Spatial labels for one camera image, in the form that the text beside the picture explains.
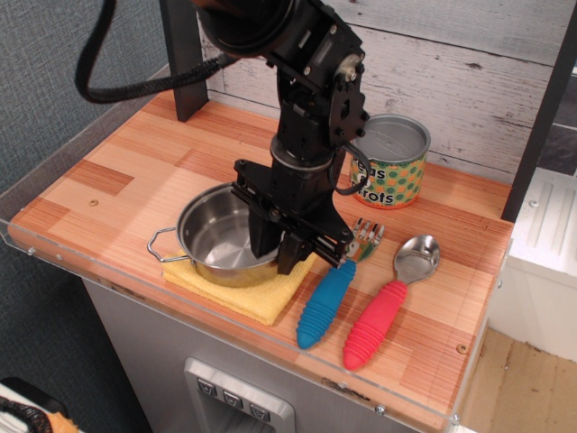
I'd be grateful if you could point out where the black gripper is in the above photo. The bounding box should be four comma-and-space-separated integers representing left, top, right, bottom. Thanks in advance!
234, 155, 353, 275

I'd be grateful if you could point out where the stainless steel pot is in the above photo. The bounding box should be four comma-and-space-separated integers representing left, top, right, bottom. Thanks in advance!
147, 183, 278, 288

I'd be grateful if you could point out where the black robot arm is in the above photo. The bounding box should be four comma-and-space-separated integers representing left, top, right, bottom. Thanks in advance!
196, 1, 369, 274

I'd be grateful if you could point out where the yellow folded cloth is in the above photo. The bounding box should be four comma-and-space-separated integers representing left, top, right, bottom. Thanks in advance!
162, 253, 317, 326

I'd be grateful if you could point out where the peas and carrots can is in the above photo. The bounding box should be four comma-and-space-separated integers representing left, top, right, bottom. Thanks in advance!
349, 114, 431, 210

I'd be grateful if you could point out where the silver dispenser panel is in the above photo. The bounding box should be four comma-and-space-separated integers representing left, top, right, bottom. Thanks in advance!
184, 357, 296, 432

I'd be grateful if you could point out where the clear acrylic table guard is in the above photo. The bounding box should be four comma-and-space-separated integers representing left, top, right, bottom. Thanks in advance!
22, 55, 525, 432

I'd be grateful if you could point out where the white cabinet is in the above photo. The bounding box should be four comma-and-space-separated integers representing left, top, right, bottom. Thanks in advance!
488, 168, 576, 361

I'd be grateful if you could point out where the orange and black object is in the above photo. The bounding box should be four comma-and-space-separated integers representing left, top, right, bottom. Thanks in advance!
1, 377, 82, 433

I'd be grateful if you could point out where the blue handled fork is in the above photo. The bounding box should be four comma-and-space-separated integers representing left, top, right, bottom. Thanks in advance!
296, 218, 386, 349

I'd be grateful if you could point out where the red handled spoon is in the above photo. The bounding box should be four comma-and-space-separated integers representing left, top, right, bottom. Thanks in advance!
343, 235, 440, 371

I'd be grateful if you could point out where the black left vertical post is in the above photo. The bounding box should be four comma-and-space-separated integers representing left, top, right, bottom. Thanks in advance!
160, 0, 208, 122

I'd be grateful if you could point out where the black vertical post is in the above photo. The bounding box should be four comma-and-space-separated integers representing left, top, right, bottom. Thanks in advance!
501, 6, 576, 223
160, 0, 208, 122

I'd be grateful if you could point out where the black braided cable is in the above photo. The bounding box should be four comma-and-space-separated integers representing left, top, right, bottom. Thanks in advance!
74, 0, 238, 106

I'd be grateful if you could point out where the black right vertical post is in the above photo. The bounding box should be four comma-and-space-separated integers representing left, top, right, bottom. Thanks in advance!
501, 6, 576, 223

